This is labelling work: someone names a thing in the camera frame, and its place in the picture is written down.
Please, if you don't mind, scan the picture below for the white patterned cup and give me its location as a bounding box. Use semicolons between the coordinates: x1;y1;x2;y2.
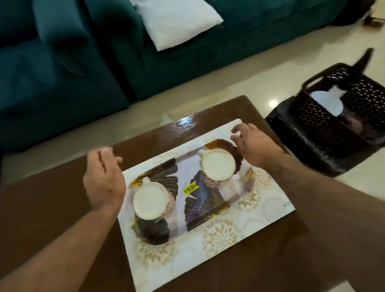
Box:
132;176;177;221
198;147;242;189

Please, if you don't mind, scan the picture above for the black perforated basket lid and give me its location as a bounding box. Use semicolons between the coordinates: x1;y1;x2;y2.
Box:
264;96;385;178

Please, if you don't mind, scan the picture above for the small brown object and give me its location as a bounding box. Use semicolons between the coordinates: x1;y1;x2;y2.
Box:
362;14;383;28

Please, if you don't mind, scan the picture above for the person's left forearm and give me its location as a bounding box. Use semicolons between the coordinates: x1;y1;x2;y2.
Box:
0;201;121;292

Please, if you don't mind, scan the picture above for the teal cushion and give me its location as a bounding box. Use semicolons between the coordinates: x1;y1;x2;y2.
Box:
32;0;91;77

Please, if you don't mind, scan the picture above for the white gold floral placemat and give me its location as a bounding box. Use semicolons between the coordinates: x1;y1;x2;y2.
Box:
117;119;296;292

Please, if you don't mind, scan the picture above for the white item in basket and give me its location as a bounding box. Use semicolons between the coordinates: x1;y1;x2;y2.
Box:
309;85;344;117

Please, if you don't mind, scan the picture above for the teal velvet sofa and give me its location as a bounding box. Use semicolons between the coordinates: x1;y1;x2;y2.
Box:
84;0;350;101

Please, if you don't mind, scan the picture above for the yellow sticker label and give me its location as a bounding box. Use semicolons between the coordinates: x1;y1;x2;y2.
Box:
183;181;200;196

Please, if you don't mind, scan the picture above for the person's right forearm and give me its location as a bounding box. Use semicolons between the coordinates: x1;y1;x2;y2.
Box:
262;153;385;292

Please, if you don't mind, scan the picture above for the black perforated plastic basket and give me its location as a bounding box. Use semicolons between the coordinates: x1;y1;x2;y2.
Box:
288;63;385;148

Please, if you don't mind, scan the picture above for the dark bag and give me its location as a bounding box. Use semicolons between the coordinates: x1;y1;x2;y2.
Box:
330;0;377;26

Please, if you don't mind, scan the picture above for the white cushion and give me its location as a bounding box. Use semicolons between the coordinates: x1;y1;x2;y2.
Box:
130;0;224;52

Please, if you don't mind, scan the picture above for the person's right hand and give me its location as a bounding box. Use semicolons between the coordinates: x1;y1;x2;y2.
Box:
230;123;291;169

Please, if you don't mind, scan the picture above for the leaf print serving tray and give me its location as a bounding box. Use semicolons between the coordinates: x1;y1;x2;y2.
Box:
128;138;256;246

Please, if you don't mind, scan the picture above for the person's left hand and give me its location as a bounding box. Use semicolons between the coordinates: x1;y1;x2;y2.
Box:
83;147;127;212

